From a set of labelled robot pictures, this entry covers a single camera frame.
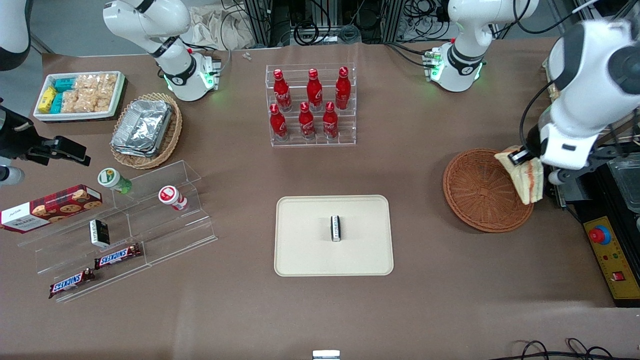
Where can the red lidded drink cup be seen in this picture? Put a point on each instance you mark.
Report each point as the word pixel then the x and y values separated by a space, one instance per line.
pixel 171 196

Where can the stacked aluminium foil trays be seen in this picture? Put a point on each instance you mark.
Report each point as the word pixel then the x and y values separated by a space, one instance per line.
pixel 142 127

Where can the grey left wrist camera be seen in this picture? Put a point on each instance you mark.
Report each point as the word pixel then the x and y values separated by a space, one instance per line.
pixel 575 176

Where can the clear plastic container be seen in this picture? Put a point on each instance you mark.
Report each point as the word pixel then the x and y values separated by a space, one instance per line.
pixel 625 185

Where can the beige plastic tray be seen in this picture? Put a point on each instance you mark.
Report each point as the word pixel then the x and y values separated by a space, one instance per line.
pixel 305 240

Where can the brown wicker basket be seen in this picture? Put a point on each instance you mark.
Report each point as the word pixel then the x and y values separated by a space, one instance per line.
pixel 475 195

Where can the aluminium frame rack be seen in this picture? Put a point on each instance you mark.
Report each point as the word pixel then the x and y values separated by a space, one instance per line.
pixel 265 22

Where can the black box appliance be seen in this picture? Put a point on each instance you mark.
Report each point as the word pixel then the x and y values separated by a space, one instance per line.
pixel 595 200

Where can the white crumpled cloth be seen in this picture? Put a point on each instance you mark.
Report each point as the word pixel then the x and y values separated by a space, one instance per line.
pixel 220 30

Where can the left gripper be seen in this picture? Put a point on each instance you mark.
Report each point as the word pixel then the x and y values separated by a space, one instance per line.
pixel 533 137

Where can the red cola bottle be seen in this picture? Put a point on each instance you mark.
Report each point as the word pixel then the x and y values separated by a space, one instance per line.
pixel 278 125
pixel 343 91
pixel 330 123
pixel 282 92
pixel 314 92
pixel 306 124

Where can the red tartan cookie box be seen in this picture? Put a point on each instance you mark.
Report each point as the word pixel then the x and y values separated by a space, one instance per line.
pixel 50 207

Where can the yellow emergency stop box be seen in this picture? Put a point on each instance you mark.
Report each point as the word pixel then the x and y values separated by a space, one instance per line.
pixel 612 265

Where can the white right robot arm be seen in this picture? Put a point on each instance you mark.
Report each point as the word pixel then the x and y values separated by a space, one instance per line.
pixel 180 75

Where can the snickers chocolate bar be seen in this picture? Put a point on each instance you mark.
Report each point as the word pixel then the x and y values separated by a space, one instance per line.
pixel 70 282
pixel 117 256

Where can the small black gum box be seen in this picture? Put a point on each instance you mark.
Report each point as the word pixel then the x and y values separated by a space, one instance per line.
pixel 336 229
pixel 100 233

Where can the clear acrylic bottle rack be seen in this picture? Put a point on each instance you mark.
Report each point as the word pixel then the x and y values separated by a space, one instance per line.
pixel 310 142

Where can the clear rice cracker bag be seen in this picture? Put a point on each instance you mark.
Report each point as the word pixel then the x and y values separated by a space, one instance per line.
pixel 97 81
pixel 70 101
pixel 95 100

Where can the triangular sandwich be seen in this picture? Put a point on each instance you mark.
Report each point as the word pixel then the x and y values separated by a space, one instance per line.
pixel 530 182

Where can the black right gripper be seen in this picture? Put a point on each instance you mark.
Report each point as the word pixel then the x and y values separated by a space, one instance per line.
pixel 16 139

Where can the clear acrylic stepped shelf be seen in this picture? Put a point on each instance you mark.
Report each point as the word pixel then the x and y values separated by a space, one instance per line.
pixel 170 230

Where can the clear fried snack bag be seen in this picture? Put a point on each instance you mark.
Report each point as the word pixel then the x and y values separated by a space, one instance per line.
pixel 552 91

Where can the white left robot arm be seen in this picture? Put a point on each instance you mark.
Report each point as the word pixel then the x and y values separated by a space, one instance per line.
pixel 465 50

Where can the white rectangular snack tray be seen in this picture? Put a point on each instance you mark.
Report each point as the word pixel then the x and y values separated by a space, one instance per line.
pixel 75 116

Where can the green lidded drink cup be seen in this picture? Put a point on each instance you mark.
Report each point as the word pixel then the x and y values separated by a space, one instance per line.
pixel 112 179

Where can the light woven basket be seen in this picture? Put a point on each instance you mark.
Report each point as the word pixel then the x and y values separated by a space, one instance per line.
pixel 172 135

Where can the teal snack pack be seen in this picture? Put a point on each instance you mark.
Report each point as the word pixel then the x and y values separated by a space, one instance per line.
pixel 64 84
pixel 56 103

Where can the yellow snack pack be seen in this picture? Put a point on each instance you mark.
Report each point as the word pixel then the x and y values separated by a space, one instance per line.
pixel 47 100

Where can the small white metal block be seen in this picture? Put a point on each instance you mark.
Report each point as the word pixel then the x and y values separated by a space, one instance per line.
pixel 326 355

